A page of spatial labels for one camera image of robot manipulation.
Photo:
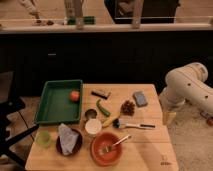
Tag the dark cabinet counter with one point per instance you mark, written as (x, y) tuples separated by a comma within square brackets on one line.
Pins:
[(137, 57)]

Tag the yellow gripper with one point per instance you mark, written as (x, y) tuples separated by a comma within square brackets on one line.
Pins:
[(168, 117)]

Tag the orange bowl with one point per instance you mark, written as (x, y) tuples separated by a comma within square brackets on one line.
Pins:
[(102, 140)]

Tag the white cup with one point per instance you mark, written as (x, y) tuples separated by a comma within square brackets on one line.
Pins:
[(93, 126)]

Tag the brown pine cone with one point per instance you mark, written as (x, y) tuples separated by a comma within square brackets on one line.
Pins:
[(128, 108)]

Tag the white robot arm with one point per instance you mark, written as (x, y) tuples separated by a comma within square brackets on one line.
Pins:
[(186, 83)]

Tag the black handled dish brush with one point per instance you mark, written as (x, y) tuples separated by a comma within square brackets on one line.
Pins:
[(119, 124)]

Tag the yellow banana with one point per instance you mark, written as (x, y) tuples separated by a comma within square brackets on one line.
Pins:
[(109, 121)]

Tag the dark brown plate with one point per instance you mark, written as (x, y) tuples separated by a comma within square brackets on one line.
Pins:
[(76, 148)]

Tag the small metal cup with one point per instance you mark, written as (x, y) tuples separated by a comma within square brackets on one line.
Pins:
[(90, 114)]

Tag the red orange apple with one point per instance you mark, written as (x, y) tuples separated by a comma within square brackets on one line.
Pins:
[(74, 96)]

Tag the metal fork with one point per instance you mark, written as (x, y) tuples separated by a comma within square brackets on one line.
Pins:
[(116, 143)]

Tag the light green cup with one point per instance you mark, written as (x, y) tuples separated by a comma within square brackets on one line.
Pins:
[(43, 139)]

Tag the green pepper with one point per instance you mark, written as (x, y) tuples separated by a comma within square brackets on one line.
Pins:
[(102, 109)]

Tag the green plastic tray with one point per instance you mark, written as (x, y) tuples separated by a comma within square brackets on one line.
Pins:
[(55, 106)]

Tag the blue sponge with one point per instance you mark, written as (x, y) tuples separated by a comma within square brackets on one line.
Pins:
[(140, 99)]

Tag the grey crumpled cloth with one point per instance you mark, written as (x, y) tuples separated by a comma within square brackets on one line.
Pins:
[(68, 139)]

